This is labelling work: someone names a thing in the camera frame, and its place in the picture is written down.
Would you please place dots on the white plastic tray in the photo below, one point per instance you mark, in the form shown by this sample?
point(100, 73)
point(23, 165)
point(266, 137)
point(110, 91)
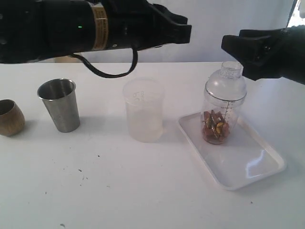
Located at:
point(244, 158)

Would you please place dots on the clear shaker dome lid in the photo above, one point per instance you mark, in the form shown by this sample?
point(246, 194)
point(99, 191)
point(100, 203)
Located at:
point(227, 83)

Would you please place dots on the steel metal cup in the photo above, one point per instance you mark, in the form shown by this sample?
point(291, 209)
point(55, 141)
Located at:
point(59, 98)

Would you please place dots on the round wooden cup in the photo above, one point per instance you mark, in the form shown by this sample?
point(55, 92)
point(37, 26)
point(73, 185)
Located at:
point(12, 120)

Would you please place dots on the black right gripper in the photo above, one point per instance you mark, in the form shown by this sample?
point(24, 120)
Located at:
point(269, 54)

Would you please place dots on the gold foil coin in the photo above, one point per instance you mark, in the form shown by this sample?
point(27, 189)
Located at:
point(212, 128)

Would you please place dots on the clear measuring shaker cup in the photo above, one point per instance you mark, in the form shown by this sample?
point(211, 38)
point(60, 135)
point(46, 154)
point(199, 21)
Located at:
point(230, 109)

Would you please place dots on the frosted plastic cup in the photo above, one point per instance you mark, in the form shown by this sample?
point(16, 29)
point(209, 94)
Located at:
point(144, 109)

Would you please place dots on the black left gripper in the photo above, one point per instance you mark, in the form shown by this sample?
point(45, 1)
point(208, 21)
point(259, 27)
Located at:
point(142, 25)

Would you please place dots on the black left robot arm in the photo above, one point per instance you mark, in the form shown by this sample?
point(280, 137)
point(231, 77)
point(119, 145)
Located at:
point(37, 30)

